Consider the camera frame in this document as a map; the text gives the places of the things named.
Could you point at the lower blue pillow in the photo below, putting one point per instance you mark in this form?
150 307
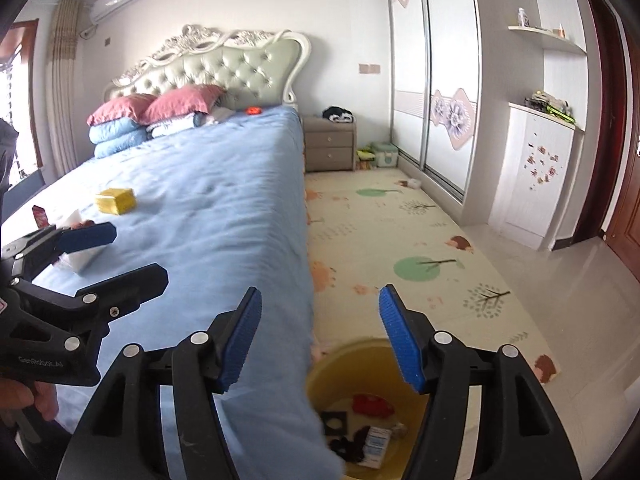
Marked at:
122 143

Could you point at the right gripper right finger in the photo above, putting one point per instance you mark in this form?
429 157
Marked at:
520 436

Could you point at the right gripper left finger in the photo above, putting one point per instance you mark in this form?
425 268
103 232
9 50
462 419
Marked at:
120 434

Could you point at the white sliding wardrobe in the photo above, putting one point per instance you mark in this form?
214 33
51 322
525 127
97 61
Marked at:
436 85

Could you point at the white wall shelves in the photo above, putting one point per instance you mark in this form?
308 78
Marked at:
553 25

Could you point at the tufted green headboard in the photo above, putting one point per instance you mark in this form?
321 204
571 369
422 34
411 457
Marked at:
255 68

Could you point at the red snack packet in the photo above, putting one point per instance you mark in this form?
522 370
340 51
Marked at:
40 217

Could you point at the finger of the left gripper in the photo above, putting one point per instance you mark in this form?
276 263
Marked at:
103 302
26 257

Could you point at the blue pillow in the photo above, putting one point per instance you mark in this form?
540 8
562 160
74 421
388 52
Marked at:
112 130
122 143

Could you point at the left pink pillow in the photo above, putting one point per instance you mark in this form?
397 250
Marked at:
132 107

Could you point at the window with brown frame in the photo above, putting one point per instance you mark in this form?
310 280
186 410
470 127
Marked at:
17 102

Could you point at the pink pillow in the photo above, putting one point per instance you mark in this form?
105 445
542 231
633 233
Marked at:
192 98
132 107

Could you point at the striped beige curtain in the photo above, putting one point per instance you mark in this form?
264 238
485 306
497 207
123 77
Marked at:
60 78

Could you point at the brown wooden door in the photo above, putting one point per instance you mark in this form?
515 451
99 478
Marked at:
611 208

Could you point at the right pink pillow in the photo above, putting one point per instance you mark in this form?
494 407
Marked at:
192 98

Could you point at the upper blue pillow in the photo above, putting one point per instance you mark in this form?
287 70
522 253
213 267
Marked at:
112 130

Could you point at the wall switch plate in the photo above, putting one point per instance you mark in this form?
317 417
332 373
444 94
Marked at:
369 69

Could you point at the black white item on nightstand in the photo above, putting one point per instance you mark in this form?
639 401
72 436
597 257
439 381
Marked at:
338 115

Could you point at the cartoon play mat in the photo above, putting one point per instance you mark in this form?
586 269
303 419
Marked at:
370 228

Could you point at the green white storage box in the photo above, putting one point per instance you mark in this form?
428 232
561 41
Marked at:
386 154

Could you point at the yellow drink carton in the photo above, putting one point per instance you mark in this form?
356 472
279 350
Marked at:
116 201

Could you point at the blue bed sheet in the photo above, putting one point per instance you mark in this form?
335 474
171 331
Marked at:
221 209

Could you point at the grey bedside table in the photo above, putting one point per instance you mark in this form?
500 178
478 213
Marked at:
329 146

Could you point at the white corner cabinet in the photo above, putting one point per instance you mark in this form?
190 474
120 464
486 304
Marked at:
538 168

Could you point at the white tissue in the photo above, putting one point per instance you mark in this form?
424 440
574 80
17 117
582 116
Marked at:
77 261

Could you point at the yellow trash bin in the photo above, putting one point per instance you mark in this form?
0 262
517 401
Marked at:
370 415

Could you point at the person's left hand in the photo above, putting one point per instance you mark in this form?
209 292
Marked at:
16 396

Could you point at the folded light blue quilt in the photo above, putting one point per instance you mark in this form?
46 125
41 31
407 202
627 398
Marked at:
173 125

